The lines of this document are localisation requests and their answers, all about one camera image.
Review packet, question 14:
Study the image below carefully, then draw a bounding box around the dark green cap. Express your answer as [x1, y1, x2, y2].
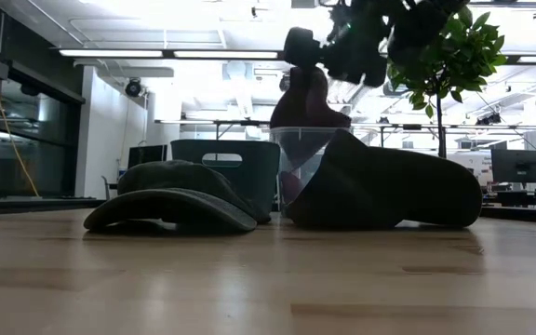
[286, 128, 483, 230]

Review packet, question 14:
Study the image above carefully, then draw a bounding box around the yellow cable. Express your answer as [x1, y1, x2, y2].
[0, 0, 40, 198]

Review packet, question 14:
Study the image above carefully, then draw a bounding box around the clear plastic bin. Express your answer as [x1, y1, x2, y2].
[269, 125, 383, 218]

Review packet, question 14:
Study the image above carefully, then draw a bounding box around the green cap with stitched brim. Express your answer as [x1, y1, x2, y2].
[83, 159, 273, 235]

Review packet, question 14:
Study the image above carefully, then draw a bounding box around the black ceiling track rail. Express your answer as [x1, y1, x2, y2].
[154, 118, 536, 131]

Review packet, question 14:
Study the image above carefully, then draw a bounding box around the teal plastic bin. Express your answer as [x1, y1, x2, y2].
[169, 139, 282, 214]

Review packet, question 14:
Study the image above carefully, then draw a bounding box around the long ceiling light strip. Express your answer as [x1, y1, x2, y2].
[58, 48, 536, 65]

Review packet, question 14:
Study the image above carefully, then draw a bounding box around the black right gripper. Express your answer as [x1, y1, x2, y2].
[282, 0, 393, 88]

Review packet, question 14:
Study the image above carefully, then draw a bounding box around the small green leafy tree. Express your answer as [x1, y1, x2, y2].
[385, 5, 509, 158]

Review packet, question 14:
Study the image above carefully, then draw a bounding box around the dark computer monitor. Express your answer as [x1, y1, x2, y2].
[127, 143, 168, 169]
[490, 148, 536, 184]

